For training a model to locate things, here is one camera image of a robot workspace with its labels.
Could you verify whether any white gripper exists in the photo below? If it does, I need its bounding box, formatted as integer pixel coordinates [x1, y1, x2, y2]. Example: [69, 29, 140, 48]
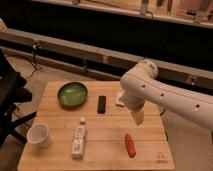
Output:
[128, 101, 144, 125]

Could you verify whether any white plastic bottle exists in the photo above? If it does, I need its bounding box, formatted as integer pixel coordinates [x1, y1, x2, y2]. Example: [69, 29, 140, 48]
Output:
[71, 117, 87, 159]

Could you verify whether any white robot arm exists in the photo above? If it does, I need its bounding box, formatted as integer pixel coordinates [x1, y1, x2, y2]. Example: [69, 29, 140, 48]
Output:
[120, 60, 213, 132]

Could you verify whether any green ceramic bowl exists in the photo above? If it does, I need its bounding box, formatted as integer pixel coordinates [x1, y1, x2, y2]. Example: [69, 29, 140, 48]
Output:
[57, 82, 88, 108]

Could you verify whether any orange carrot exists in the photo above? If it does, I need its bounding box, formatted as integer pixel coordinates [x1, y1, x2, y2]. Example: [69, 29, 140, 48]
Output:
[125, 134, 136, 158]

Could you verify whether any black rectangular block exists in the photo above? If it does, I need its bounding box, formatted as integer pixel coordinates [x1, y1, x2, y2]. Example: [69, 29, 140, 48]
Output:
[97, 96, 106, 114]

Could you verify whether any white paper cup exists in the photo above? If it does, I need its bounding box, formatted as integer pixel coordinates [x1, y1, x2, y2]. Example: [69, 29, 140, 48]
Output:
[27, 123, 51, 147]

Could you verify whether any black chair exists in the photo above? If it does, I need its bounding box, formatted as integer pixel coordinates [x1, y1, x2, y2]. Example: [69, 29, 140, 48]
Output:
[0, 49, 36, 148]

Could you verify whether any black cable on floor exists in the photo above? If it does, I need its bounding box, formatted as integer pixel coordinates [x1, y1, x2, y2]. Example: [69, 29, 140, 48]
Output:
[30, 39, 43, 79]

